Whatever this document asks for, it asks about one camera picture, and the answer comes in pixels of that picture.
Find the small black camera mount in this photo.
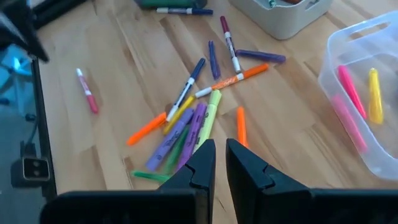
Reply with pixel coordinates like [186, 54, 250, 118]
[11, 141, 50, 189]

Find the thin purple highlighter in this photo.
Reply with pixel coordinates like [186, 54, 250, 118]
[208, 40, 221, 80]
[235, 49, 286, 64]

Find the orange Expo marker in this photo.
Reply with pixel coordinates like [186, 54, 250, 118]
[195, 63, 269, 99]

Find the thin yellow highlighter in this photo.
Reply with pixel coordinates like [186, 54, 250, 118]
[163, 95, 197, 135]
[368, 67, 384, 124]

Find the yellow-green highlighter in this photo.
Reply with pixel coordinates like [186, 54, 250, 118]
[193, 89, 223, 153]

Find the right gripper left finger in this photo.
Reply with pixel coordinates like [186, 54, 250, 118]
[40, 139, 216, 224]

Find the thin green highlighter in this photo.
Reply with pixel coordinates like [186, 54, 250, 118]
[130, 170, 171, 184]
[163, 126, 190, 175]

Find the maroon Expo marker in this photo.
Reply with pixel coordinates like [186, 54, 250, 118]
[220, 15, 242, 74]

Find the pink Expo marker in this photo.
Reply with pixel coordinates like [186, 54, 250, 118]
[76, 67, 100, 114]

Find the beige plastic bin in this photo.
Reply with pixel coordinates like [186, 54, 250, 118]
[228, 0, 333, 40]

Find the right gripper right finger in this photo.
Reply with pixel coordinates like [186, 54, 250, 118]
[226, 138, 398, 224]

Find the clear plastic bin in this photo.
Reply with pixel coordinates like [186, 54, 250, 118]
[318, 11, 398, 181]

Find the thin orange highlighter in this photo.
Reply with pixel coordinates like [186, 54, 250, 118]
[236, 106, 249, 149]

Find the black aluminium table frame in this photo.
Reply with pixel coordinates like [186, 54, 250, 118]
[0, 0, 90, 200]

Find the navy Expo marker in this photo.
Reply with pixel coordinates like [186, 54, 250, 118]
[156, 7, 214, 16]
[166, 58, 206, 122]

